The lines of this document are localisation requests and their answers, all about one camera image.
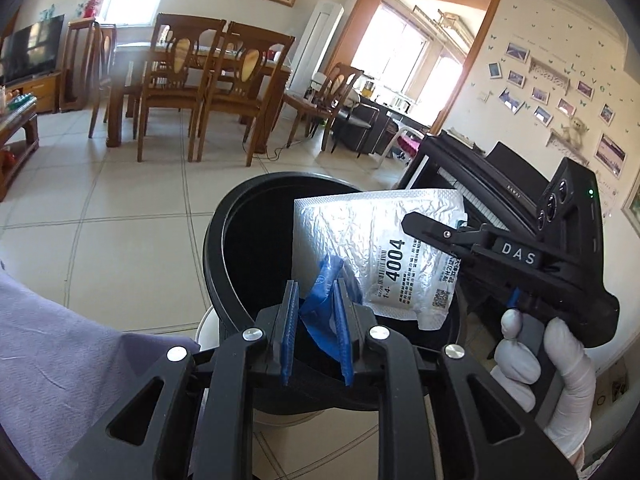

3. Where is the wooden tv cabinet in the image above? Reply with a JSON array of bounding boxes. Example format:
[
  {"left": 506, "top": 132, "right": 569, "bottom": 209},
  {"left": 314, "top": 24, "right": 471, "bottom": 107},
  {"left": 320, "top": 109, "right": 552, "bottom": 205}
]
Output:
[{"left": 8, "top": 72, "right": 61, "bottom": 114}]

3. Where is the wooden coffee table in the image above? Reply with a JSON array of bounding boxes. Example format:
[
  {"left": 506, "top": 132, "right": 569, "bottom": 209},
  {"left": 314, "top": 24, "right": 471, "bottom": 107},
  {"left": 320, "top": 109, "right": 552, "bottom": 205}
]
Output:
[{"left": 0, "top": 94, "right": 39, "bottom": 200}]

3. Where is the wooden chair by doorway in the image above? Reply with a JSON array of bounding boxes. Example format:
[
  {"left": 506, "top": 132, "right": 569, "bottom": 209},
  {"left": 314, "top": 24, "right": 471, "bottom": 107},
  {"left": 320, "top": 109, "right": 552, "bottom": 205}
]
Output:
[{"left": 282, "top": 63, "right": 364, "bottom": 151}]

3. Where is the white standing air conditioner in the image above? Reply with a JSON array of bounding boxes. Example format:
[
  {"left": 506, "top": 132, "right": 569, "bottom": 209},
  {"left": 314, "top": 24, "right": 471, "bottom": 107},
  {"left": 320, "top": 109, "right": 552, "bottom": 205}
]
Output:
[{"left": 288, "top": 0, "right": 344, "bottom": 93}]

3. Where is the black digital piano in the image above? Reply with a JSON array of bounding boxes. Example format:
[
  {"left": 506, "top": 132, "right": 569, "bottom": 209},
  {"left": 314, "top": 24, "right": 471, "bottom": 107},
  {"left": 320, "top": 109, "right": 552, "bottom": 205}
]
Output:
[{"left": 398, "top": 130, "right": 549, "bottom": 236}]

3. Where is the tall wooden plant stand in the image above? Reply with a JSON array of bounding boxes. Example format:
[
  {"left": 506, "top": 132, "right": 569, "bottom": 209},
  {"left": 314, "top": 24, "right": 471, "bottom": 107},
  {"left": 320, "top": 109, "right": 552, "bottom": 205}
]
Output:
[{"left": 58, "top": 18, "right": 96, "bottom": 112}]

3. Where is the purple floral tablecloth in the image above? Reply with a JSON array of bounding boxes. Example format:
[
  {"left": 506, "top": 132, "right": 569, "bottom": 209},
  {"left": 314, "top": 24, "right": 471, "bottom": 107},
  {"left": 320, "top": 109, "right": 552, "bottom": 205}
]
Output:
[{"left": 1, "top": 272, "right": 198, "bottom": 479}]

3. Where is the wooden dining table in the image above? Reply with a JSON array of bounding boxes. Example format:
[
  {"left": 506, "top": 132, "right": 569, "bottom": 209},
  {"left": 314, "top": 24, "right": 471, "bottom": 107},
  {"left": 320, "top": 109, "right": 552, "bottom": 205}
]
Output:
[{"left": 106, "top": 30, "right": 293, "bottom": 162}]

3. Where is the wooden dining chair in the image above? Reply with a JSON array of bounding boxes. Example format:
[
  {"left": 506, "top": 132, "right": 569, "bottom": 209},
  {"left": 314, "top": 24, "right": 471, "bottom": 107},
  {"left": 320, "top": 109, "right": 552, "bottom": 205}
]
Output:
[
  {"left": 189, "top": 22, "right": 295, "bottom": 164},
  {"left": 137, "top": 13, "right": 227, "bottom": 162}
]

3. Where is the blue wrapper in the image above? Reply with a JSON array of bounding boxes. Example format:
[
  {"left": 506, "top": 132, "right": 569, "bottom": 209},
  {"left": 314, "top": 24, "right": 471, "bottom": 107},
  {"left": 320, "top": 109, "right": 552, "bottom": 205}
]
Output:
[{"left": 299, "top": 255, "right": 362, "bottom": 361}]

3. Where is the black round trash bin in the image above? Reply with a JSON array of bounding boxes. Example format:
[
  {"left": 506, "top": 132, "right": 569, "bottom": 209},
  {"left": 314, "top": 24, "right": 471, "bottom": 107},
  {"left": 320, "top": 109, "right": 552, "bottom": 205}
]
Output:
[{"left": 203, "top": 172, "right": 463, "bottom": 416}]

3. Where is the white bubble mailer pouch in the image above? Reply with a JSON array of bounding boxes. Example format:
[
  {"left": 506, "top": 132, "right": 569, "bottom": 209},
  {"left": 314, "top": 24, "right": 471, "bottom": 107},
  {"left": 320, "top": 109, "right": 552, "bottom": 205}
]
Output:
[{"left": 292, "top": 188, "right": 468, "bottom": 332}]

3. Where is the right white gloved hand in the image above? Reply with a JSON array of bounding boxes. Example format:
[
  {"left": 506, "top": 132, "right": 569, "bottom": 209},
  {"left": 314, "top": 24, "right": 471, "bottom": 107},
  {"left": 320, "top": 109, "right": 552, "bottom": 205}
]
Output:
[{"left": 489, "top": 308, "right": 598, "bottom": 461}]

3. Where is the black flat television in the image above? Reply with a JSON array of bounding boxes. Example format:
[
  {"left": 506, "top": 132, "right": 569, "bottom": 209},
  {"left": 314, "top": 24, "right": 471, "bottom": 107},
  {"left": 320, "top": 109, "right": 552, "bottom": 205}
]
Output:
[{"left": 1, "top": 14, "right": 64, "bottom": 84}]

